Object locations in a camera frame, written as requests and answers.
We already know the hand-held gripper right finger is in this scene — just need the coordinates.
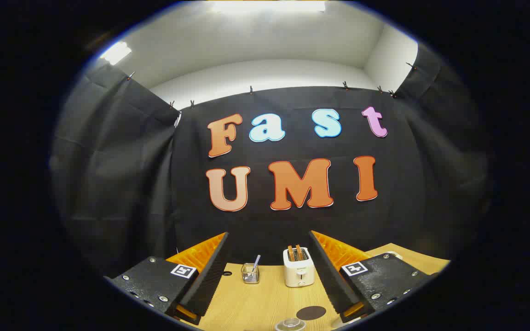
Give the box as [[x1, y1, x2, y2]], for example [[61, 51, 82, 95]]
[[309, 230, 440, 325]]

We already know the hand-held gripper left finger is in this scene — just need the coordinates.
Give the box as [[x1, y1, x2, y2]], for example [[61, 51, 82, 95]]
[[104, 232, 230, 326]]

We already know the dark brown round coaster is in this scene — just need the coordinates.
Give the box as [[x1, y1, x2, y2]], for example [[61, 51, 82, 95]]
[[296, 306, 327, 321]]

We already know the clear juice bottle white label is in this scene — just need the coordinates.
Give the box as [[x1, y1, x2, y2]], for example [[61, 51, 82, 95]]
[[274, 317, 306, 331]]

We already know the cream white toaster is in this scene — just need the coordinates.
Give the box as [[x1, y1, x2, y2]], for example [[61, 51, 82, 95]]
[[283, 247, 315, 288]]

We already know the wooden table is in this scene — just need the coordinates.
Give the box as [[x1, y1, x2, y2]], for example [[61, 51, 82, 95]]
[[191, 243, 452, 331]]

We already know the black backdrop cloth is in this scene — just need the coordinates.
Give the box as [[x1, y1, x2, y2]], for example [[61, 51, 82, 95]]
[[49, 44, 493, 281]]

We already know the ceiling light panel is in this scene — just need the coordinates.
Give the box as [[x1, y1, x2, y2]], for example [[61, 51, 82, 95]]
[[99, 41, 133, 65]]

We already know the wire mesh utensil holder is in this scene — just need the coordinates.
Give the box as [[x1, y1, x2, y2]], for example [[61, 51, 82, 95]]
[[241, 263, 260, 284]]

